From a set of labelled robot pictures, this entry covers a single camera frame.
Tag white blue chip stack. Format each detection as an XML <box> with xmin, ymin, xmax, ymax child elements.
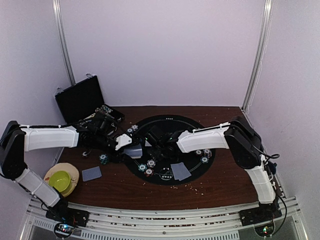
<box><xmin>147</xmin><ymin>159</ymin><xmax>156</xmax><ymax>168</ymax></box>

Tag card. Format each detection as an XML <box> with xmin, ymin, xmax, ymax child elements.
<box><xmin>174</xmin><ymin>162</ymin><xmax>192</xmax><ymax>181</ymax></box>
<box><xmin>170</xmin><ymin>164</ymin><xmax>179</xmax><ymax>181</ymax></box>

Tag clear dealer button disc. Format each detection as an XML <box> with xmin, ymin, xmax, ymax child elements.
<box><xmin>158</xmin><ymin>167</ymin><xmax>173</xmax><ymax>181</ymax></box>

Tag playing card deck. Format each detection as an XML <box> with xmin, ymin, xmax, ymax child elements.
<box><xmin>123</xmin><ymin>145</ymin><xmax>143</xmax><ymax>159</ymax></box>

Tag green fifty chip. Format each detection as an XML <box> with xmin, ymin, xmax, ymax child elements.
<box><xmin>138</xmin><ymin>163</ymin><xmax>148</xmax><ymax>172</ymax></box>

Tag blue ten chip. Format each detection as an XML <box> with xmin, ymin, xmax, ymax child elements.
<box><xmin>131</xmin><ymin>124</ymin><xmax>138</xmax><ymax>131</ymax></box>

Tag blue green chip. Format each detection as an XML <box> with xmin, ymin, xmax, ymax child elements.
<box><xmin>200</xmin><ymin>156</ymin><xmax>209</xmax><ymax>164</ymax></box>

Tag blue ten chips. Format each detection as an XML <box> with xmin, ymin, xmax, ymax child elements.
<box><xmin>203</xmin><ymin>148</ymin><xmax>212</xmax><ymax>158</ymax></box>

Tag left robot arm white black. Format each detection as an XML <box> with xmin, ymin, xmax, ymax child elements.
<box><xmin>0</xmin><ymin>115</ymin><xmax>139</xmax><ymax>222</ymax></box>

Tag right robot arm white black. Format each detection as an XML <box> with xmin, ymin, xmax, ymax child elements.
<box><xmin>143</xmin><ymin>116</ymin><xmax>280</xmax><ymax>221</ymax></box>

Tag round black poker mat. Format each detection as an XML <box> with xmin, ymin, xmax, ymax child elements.
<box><xmin>125</xmin><ymin>115</ymin><xmax>216</xmax><ymax>186</ymax></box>

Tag green chip stack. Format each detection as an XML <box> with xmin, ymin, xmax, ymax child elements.
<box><xmin>98</xmin><ymin>154</ymin><xmax>109</xmax><ymax>165</ymax></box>

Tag black poker chip case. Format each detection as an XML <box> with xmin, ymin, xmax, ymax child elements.
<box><xmin>54</xmin><ymin>75</ymin><xmax>125</xmax><ymax>124</ymax></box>

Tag beige plate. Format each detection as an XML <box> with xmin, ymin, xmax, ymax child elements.
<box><xmin>44</xmin><ymin>163</ymin><xmax>80</xmax><ymax>197</ymax></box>

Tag green plastic bowl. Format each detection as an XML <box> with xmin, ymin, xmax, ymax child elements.
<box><xmin>48</xmin><ymin>170</ymin><xmax>71</xmax><ymax>193</ymax></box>

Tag dark blue mug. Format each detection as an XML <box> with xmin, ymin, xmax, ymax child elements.
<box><xmin>267</xmin><ymin>161</ymin><xmax>277</xmax><ymax>175</ymax></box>

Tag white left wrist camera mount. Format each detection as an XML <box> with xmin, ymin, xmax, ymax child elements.
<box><xmin>115</xmin><ymin>133</ymin><xmax>133</xmax><ymax>151</ymax></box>

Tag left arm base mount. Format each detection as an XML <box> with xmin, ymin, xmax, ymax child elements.
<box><xmin>41</xmin><ymin>199</ymin><xmax>90</xmax><ymax>240</ymax></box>

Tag aluminium front rail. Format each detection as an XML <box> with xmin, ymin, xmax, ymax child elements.
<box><xmin>18</xmin><ymin>197</ymin><xmax>310</xmax><ymax>240</ymax></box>

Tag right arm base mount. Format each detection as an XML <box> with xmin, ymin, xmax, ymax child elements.
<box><xmin>238</xmin><ymin>198</ymin><xmax>282</xmax><ymax>239</ymax></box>

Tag right aluminium frame post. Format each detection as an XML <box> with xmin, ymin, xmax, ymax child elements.
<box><xmin>241</xmin><ymin>0</ymin><xmax>274</xmax><ymax>114</ymax></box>

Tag aluminium frame post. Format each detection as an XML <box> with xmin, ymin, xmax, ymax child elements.
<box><xmin>241</xmin><ymin>0</ymin><xmax>274</xmax><ymax>114</ymax></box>
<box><xmin>52</xmin><ymin>0</ymin><xmax>76</xmax><ymax>86</ymax></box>

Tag left aluminium frame post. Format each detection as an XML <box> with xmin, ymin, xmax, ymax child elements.
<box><xmin>52</xmin><ymin>0</ymin><xmax>76</xmax><ymax>86</ymax></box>

